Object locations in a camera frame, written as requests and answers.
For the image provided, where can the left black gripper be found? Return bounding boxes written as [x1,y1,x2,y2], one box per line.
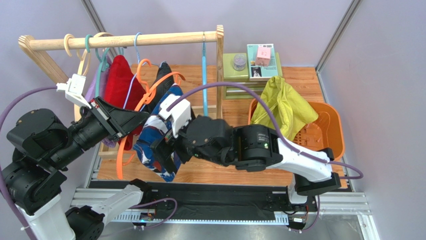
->
[50,94,152,167]

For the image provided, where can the blue patterned trousers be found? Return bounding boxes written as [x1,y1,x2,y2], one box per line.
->
[133,83,183,182]

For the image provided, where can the orange plastic hanger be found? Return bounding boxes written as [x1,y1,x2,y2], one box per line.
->
[116,71,186,180]

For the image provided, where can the sky blue plastic hanger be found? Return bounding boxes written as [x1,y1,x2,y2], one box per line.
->
[201,32,209,116]

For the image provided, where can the yellow-green trousers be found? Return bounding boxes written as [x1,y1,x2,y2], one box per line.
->
[260,76,319,141]

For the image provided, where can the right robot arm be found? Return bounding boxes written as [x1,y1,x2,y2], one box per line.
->
[150,115,341,205]

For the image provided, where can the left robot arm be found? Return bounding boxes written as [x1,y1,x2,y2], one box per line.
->
[2,97,151,240]

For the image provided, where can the red trousers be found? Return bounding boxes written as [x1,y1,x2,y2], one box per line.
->
[103,54,148,147]

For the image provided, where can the lavender trousers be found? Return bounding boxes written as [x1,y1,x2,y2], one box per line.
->
[83,57,117,148]

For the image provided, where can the teal plastic hanger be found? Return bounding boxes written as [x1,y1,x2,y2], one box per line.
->
[85,40,110,98]

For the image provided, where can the black trousers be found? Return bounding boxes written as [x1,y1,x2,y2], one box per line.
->
[147,61,175,114]

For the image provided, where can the cream plastic hanger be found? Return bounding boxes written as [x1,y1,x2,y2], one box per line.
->
[63,32,113,122]

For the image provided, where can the green drawer cabinet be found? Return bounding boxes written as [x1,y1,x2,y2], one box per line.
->
[222,53,283,100]

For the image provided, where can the small clear jar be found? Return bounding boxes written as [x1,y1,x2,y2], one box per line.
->
[233,53,247,71]

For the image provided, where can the teal booklet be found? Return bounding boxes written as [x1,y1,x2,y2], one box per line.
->
[246,43,279,82]

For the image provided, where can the wooden clothes rack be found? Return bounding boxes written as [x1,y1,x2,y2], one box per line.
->
[18,24,226,159]

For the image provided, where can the pink cube box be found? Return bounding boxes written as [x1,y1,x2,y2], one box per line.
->
[255,45,271,67]

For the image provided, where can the orange plastic basket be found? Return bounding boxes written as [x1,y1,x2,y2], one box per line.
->
[247,96,346,162]

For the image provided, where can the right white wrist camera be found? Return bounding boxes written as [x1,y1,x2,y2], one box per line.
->
[158,94,192,139]

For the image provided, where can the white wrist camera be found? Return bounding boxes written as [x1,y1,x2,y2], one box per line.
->
[56,73,91,109]
[158,94,192,139]

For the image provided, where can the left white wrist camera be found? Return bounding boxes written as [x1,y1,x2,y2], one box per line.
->
[56,73,91,109]

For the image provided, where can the light blue wire hanger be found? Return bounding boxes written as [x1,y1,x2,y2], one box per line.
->
[123,32,149,113]

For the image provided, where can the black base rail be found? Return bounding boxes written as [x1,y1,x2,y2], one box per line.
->
[88,179,320,225]

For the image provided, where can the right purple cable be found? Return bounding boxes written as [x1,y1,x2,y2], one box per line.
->
[165,81,364,233]

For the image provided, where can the purple cable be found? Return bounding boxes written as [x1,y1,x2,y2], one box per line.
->
[165,81,364,233]
[0,85,178,240]

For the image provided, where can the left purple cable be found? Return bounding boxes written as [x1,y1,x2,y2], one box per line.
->
[0,85,178,240]

